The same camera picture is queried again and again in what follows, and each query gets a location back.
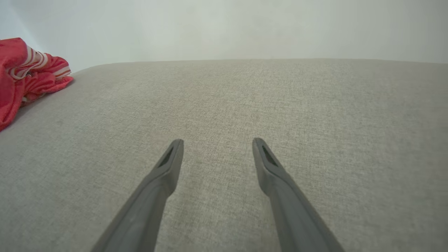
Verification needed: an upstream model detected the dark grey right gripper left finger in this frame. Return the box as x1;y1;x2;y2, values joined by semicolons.
91;139;184;252

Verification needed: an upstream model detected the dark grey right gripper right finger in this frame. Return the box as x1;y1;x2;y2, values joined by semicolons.
252;138;345;252

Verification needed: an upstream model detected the red jersey with white trim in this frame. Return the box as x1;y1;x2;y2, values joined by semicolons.
0;37;74;132

